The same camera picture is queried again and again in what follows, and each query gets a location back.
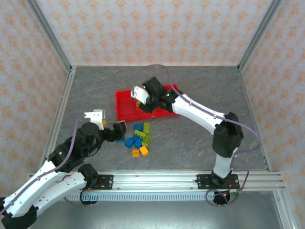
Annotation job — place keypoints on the blue lego brick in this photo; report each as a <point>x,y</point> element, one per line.
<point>129,142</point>
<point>119,140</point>
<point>135,137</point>
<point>138,143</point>
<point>138,127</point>

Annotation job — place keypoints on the long green lego brick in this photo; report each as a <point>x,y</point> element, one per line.
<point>138,103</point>

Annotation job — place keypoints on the orange lego brick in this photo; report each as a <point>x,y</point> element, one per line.
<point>135,152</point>
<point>144,150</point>

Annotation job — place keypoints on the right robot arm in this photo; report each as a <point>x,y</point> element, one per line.
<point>197,114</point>

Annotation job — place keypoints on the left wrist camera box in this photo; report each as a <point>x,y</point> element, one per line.
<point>95,117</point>

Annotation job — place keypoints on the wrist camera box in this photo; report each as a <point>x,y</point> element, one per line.
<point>139,94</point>
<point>95,117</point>

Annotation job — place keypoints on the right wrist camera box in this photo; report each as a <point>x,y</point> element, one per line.
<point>139,94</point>

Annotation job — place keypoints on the aluminium table side rail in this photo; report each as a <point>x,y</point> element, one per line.
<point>246,95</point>
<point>62,107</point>

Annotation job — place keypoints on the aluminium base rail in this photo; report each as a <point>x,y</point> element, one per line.
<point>155,181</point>

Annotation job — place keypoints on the aluminium frame post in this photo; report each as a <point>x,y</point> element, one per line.
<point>258,35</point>
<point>50,35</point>

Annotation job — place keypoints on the aluminium frame bar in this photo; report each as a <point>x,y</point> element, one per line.
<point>284,212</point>

